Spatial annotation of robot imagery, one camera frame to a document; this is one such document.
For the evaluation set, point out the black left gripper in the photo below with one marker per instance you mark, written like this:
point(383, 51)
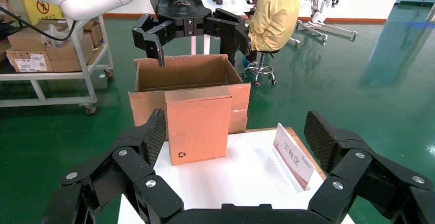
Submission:
point(176, 1)

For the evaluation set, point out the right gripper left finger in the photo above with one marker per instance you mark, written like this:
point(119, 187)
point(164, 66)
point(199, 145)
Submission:
point(132, 168)

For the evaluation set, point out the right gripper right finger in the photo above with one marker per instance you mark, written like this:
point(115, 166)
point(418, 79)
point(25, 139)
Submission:
point(353, 168)

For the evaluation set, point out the small cardboard box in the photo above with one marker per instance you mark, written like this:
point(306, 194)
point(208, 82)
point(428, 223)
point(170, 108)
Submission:
point(197, 127)
point(93, 34)

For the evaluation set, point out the large open cardboard box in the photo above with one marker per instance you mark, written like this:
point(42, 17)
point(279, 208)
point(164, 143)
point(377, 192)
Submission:
point(190, 69)

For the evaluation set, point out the small open cardboard box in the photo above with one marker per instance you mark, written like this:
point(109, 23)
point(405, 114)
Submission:
point(93, 34)

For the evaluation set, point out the plain cardboard box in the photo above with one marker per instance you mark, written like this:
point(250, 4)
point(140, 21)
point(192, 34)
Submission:
point(23, 39)
point(66, 57)

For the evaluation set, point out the cardboard box with shipping label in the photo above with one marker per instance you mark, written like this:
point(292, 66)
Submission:
point(29, 61)

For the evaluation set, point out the white work table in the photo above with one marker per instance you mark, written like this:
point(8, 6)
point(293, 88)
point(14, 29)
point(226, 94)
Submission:
point(231, 3)

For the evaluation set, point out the white red acrylic sign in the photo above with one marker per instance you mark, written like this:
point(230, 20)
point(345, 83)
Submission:
point(294, 158)

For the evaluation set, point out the person in yellow coat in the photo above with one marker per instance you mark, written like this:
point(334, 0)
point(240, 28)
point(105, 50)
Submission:
point(275, 15)

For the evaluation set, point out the white wheeled shelf cart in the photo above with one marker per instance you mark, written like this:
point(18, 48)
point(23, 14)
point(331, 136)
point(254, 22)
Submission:
point(44, 76)

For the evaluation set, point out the white metal stand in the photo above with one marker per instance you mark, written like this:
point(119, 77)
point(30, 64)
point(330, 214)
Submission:
point(326, 29)

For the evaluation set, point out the white plastic bag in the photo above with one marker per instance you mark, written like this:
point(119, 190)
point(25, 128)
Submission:
point(54, 34)

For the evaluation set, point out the yellow warning sign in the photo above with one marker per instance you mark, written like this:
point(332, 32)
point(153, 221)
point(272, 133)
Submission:
point(42, 10)

